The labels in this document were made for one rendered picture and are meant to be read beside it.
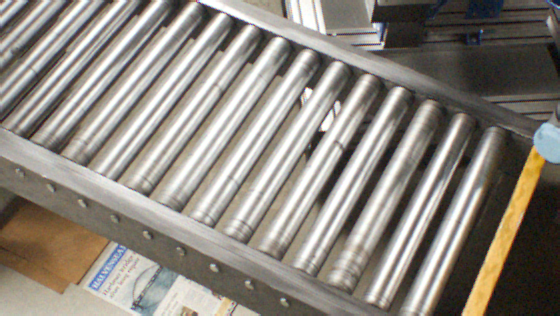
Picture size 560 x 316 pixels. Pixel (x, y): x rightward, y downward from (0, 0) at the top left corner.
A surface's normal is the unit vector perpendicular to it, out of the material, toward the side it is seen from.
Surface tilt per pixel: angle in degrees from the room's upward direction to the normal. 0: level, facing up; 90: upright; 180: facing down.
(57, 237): 0
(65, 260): 0
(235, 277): 90
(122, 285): 0
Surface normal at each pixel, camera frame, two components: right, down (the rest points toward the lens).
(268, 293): -0.45, 0.71
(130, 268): 0.06, -0.58
